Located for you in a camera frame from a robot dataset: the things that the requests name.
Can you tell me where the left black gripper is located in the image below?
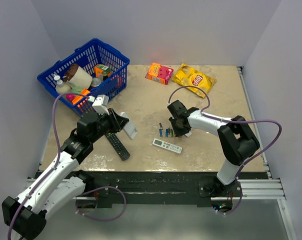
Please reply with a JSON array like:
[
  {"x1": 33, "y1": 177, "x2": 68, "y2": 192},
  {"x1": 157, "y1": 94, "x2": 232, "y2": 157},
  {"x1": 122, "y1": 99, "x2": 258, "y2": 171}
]
[{"x1": 90, "y1": 107, "x2": 129, "y2": 143}]

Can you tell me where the small white remote control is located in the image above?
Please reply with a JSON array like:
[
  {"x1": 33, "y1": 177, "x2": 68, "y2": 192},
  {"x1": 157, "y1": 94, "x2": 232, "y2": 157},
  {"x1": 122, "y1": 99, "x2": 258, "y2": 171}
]
[{"x1": 120, "y1": 111, "x2": 138, "y2": 140}]

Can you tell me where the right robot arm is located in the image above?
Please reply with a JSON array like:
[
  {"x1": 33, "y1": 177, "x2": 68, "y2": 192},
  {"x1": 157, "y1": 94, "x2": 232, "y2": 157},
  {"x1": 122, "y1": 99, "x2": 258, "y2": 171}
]
[{"x1": 167, "y1": 100, "x2": 260, "y2": 197}]

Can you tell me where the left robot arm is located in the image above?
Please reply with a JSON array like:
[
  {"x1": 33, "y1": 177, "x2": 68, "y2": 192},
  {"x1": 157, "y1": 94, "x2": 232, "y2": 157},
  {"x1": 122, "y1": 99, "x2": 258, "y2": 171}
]
[{"x1": 1, "y1": 108, "x2": 135, "y2": 240}]

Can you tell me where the black TV remote control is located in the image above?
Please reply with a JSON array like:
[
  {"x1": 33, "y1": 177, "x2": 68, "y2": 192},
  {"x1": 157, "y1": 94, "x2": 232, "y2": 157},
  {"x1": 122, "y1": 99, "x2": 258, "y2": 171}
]
[{"x1": 105, "y1": 133, "x2": 131, "y2": 161}]

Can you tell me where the long white remote control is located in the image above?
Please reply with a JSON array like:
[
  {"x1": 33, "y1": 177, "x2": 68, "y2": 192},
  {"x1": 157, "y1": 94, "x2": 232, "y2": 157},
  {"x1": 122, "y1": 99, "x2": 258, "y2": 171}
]
[{"x1": 152, "y1": 138, "x2": 182, "y2": 154}]

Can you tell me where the orange box in basket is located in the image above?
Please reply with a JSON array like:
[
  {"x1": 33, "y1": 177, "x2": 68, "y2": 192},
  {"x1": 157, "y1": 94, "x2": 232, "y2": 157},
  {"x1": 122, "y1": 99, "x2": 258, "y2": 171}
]
[{"x1": 71, "y1": 88, "x2": 90, "y2": 105}]

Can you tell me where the metal tin can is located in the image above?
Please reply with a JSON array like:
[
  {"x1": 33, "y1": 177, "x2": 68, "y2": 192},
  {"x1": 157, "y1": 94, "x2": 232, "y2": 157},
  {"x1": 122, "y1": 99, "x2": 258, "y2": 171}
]
[{"x1": 90, "y1": 77, "x2": 103, "y2": 88}]

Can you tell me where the yellow Lays chips bag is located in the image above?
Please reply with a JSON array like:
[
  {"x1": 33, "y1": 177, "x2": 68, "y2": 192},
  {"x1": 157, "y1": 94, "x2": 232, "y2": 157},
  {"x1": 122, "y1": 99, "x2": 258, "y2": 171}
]
[{"x1": 172, "y1": 63, "x2": 217, "y2": 98}]

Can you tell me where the light green packet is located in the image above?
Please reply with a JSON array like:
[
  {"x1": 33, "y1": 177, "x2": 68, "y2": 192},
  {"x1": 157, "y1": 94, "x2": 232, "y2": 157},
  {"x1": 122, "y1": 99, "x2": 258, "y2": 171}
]
[{"x1": 71, "y1": 85, "x2": 85, "y2": 94}]

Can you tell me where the pink small box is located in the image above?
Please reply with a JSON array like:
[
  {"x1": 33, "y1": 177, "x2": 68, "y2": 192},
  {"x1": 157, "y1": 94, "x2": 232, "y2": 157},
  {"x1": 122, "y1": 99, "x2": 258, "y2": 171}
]
[{"x1": 65, "y1": 94, "x2": 76, "y2": 102}]

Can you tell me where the orange pink snack box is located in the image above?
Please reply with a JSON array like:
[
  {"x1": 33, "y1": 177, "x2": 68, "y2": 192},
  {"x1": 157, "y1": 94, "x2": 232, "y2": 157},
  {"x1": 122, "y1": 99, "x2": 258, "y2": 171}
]
[{"x1": 145, "y1": 62, "x2": 174, "y2": 85}]

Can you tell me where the orange green juice carton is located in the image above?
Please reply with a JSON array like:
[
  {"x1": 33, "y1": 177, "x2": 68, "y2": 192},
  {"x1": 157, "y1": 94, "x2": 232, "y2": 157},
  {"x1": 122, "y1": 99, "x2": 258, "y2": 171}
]
[{"x1": 93, "y1": 64, "x2": 111, "y2": 81}]

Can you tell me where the blue plastic shopping basket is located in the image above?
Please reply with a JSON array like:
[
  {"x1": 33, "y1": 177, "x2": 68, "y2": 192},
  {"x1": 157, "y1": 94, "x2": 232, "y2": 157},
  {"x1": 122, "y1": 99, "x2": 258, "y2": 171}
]
[{"x1": 36, "y1": 37, "x2": 131, "y2": 117}]

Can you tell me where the cream cylindrical container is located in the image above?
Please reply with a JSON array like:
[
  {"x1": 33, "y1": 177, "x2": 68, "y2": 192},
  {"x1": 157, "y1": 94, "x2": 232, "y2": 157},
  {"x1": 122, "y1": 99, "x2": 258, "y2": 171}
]
[{"x1": 62, "y1": 63, "x2": 93, "y2": 89}]

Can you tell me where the white bottle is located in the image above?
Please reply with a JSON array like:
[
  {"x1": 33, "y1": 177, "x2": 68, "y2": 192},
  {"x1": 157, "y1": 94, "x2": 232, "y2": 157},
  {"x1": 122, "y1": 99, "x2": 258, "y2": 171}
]
[{"x1": 53, "y1": 75, "x2": 71, "y2": 95}]

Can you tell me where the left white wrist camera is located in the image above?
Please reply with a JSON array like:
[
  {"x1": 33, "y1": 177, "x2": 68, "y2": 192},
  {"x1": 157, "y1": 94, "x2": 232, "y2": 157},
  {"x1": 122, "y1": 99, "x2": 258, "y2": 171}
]
[{"x1": 88, "y1": 94, "x2": 110, "y2": 115}]

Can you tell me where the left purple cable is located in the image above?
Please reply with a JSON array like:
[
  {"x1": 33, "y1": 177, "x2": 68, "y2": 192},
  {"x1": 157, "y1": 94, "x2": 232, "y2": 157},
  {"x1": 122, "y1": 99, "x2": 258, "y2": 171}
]
[{"x1": 7, "y1": 93, "x2": 95, "y2": 240}]

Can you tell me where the purple cable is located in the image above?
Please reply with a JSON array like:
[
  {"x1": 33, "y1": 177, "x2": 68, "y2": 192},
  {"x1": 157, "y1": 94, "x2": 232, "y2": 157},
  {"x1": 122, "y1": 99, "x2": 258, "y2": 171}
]
[
  {"x1": 167, "y1": 85, "x2": 283, "y2": 181},
  {"x1": 7, "y1": 93, "x2": 95, "y2": 240}
]

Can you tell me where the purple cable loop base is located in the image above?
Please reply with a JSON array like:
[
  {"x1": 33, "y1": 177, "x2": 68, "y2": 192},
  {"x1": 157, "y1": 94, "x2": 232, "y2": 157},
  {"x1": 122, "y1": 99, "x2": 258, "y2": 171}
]
[{"x1": 75, "y1": 186, "x2": 127, "y2": 222}]

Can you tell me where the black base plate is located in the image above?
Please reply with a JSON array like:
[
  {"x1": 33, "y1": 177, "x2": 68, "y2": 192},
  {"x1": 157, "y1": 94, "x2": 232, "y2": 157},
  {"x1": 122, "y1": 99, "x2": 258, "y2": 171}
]
[{"x1": 64, "y1": 170, "x2": 267, "y2": 208}]

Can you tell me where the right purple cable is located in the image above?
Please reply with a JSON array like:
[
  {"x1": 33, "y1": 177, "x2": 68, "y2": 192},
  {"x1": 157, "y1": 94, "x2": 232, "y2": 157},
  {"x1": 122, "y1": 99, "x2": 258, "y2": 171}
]
[{"x1": 167, "y1": 85, "x2": 283, "y2": 181}]

